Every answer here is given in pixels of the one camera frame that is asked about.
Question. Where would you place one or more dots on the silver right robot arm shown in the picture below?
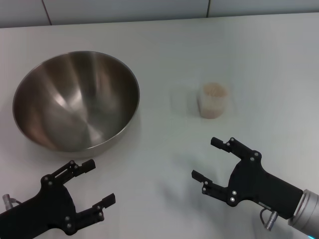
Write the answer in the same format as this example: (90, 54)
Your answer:
(307, 211)

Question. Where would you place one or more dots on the stainless steel mixing bowl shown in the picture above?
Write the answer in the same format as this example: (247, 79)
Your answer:
(74, 104)

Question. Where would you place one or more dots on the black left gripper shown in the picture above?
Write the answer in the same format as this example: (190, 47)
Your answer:
(53, 206)

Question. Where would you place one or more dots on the clear plastic measuring cup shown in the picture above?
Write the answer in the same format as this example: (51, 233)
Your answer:
(211, 109)

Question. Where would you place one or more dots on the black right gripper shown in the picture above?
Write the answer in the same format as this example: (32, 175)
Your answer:
(259, 184)

